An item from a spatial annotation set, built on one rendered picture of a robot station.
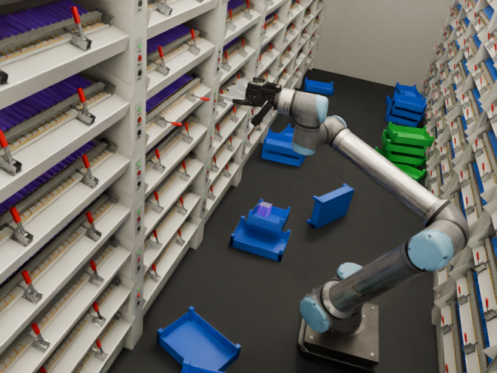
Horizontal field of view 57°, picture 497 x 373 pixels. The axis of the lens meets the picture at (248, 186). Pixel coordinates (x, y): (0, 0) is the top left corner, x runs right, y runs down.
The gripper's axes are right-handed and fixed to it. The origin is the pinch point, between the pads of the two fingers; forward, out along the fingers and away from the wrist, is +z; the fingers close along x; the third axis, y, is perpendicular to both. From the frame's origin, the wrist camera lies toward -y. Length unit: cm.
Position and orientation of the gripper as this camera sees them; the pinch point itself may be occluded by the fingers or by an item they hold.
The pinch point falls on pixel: (225, 94)
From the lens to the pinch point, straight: 168.7
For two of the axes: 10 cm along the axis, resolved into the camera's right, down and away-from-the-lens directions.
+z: -9.5, -2.4, 1.9
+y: 1.0, -8.4, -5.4
